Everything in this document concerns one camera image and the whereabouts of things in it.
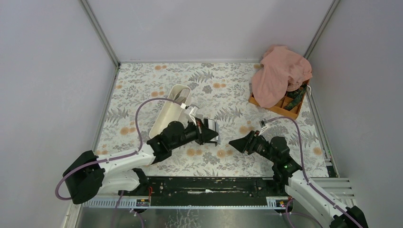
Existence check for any cream plastic oblong tray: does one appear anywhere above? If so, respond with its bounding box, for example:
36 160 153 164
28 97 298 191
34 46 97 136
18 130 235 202
149 84 191 138

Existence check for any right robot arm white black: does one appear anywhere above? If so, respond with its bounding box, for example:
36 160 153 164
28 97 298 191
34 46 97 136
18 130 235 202
229 131 368 228

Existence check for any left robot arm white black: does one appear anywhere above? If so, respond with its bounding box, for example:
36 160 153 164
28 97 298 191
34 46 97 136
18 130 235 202
62 118 219 204

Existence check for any floral patterned table mat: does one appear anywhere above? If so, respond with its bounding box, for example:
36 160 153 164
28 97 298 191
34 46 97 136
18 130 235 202
90 62 330 178

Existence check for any wooden organizer box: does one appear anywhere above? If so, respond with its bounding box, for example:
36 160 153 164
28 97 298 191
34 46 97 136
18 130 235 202
265 79 309 120

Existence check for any pink cloth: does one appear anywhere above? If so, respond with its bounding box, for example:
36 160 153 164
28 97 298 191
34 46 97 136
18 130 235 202
251 45 313 108

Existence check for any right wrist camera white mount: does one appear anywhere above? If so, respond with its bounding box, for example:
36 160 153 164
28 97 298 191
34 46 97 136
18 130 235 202
259 119 269 135

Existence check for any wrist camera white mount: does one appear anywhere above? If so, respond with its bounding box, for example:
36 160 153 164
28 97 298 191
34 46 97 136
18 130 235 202
181 103 199 125
259 119 269 135

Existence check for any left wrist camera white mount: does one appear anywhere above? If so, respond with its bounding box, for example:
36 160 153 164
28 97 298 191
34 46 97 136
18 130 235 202
181 103 199 125

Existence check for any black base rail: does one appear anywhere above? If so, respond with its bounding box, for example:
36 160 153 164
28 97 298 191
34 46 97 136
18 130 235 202
124 176 291 207

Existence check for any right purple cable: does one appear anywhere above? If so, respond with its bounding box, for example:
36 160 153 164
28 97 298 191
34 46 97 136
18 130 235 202
260 116 364 228

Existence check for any purple cable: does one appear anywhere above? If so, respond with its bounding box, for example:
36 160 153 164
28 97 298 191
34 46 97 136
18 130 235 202
55 97 185 228
260 116 364 228

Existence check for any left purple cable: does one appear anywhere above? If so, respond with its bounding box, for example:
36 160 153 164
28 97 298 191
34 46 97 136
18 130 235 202
55 97 185 228

